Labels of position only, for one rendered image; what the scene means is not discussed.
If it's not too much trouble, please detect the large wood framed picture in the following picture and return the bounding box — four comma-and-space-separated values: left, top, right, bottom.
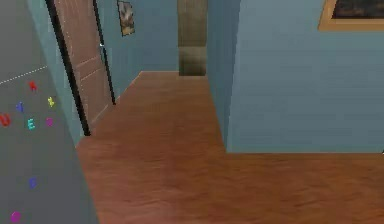
317, 0, 384, 32

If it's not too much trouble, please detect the small framed wall picture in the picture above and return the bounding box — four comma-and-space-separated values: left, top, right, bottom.
117, 0, 136, 37

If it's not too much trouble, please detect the olive green room door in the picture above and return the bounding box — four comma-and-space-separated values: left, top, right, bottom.
177, 0, 208, 77

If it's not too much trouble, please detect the brown room door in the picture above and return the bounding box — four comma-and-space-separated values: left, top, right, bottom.
44, 0, 117, 137

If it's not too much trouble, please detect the grey fridge with magnets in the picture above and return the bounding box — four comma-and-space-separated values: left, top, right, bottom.
0, 0, 100, 224

